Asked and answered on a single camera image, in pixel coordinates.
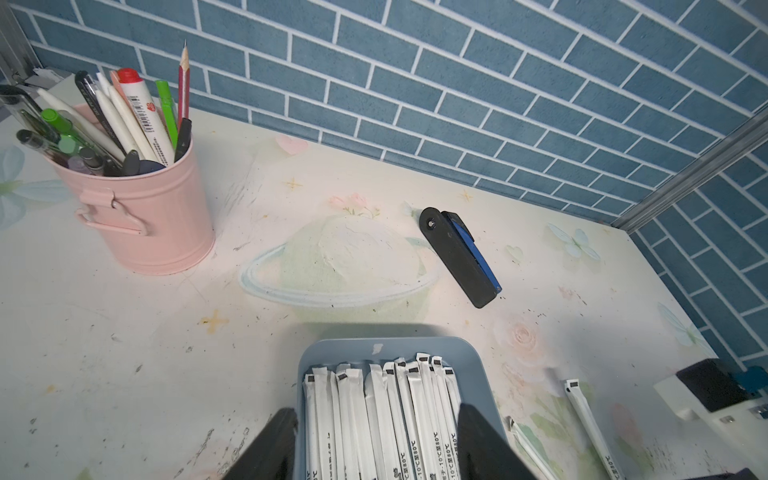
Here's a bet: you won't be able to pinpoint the aluminium corner post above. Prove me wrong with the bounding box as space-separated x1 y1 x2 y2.
0 0 42 85
611 108 767 234

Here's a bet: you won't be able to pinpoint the aluminium corner post right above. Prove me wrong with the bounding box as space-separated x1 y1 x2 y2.
611 108 767 234

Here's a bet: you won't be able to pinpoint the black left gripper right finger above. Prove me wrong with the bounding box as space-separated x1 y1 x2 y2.
457 403 535 480

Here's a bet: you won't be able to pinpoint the pens in cup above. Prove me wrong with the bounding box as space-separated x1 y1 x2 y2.
1 46 192 178

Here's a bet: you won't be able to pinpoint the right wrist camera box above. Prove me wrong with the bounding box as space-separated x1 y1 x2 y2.
676 358 767 412

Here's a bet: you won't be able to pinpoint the white straw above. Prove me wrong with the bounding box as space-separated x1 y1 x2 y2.
312 367 343 479
303 374 323 480

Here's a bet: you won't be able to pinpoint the blue black stapler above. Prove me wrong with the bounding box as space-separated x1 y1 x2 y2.
418 207 502 309

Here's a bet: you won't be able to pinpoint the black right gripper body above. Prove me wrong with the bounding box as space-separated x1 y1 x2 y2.
654 376 767 479

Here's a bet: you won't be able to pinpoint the blue storage box tray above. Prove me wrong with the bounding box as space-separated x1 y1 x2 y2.
293 337 507 480

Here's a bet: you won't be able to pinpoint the aluminium corner post left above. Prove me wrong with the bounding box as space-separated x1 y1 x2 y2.
0 0 42 85

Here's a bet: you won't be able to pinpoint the white straws pile right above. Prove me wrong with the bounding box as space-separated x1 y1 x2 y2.
507 379 625 479

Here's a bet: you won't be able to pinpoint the pink pen cup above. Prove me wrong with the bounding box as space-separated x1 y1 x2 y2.
49 137 215 275

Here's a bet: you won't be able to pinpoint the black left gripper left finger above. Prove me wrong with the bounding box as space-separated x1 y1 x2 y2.
223 408 298 480

